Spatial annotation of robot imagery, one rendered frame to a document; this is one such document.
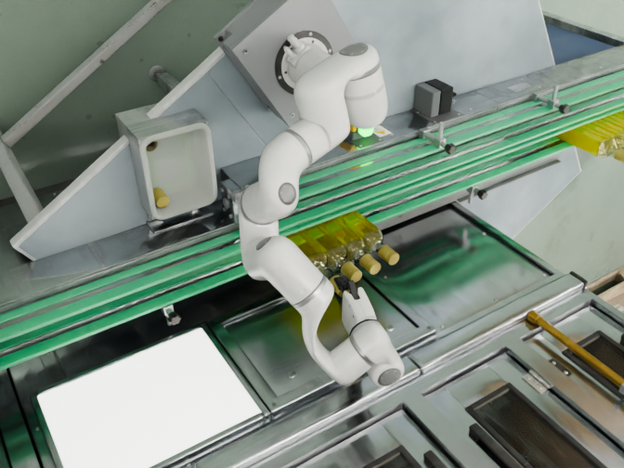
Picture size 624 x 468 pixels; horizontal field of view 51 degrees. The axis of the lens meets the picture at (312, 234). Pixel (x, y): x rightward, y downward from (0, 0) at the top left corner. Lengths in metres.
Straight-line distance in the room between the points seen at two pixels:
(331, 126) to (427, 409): 0.66
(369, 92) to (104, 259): 0.74
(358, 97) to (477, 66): 0.90
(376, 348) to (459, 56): 1.10
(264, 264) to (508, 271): 0.91
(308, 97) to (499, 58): 1.10
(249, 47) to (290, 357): 0.72
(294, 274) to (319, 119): 0.30
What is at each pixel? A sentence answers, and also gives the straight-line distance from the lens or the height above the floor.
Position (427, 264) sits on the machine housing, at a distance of 1.93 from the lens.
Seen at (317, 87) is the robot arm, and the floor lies 1.18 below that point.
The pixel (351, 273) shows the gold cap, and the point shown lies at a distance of 1.60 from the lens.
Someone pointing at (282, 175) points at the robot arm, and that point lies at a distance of 1.21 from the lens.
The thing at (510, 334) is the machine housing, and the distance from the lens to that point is 1.74.
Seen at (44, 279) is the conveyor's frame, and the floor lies 0.84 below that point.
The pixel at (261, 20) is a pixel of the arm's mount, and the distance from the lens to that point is 1.56.
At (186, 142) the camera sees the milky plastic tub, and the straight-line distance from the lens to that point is 1.66.
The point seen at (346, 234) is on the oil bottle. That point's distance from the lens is 1.71.
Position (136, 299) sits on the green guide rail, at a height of 0.91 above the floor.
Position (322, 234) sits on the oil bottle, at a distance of 1.70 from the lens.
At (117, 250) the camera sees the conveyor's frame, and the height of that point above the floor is 0.82.
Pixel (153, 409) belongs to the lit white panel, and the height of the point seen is 1.17.
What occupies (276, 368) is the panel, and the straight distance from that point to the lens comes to 1.57.
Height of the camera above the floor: 2.16
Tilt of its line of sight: 43 degrees down
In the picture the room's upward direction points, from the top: 133 degrees clockwise
